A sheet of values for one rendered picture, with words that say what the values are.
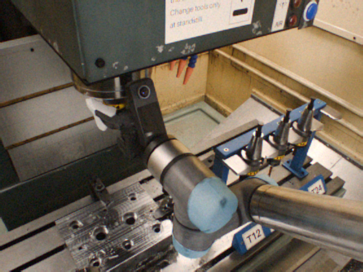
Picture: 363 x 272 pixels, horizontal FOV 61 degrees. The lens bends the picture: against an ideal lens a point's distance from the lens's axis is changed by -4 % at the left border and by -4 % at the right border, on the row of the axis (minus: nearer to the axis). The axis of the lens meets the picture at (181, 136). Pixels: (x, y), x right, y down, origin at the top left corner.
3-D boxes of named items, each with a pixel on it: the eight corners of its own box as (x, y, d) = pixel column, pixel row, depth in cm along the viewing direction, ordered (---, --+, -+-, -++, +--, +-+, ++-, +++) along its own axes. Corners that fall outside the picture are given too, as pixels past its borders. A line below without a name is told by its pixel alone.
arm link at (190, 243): (233, 242, 60) (245, 208, 53) (184, 269, 56) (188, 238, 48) (210, 213, 65) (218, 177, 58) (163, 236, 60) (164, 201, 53)
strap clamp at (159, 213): (190, 219, 106) (193, 190, 96) (157, 238, 99) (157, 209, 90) (185, 212, 108) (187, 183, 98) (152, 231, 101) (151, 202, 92)
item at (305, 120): (304, 120, 97) (310, 102, 92) (314, 129, 93) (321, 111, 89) (293, 124, 95) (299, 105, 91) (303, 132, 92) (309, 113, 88)
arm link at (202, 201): (198, 247, 47) (204, 214, 42) (159, 198, 54) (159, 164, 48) (236, 222, 51) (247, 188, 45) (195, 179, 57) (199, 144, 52)
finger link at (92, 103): (80, 125, 65) (115, 141, 62) (75, 101, 61) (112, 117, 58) (89, 117, 67) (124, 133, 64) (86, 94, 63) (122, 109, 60)
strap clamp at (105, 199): (116, 218, 105) (111, 188, 95) (107, 223, 103) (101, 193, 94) (99, 193, 113) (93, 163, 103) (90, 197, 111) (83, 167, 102)
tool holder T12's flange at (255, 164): (249, 149, 89) (250, 143, 87) (267, 160, 86) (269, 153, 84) (235, 160, 85) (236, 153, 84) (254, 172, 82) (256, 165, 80)
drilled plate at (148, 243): (177, 239, 95) (178, 230, 92) (89, 291, 81) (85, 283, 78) (139, 191, 109) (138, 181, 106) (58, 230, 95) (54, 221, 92)
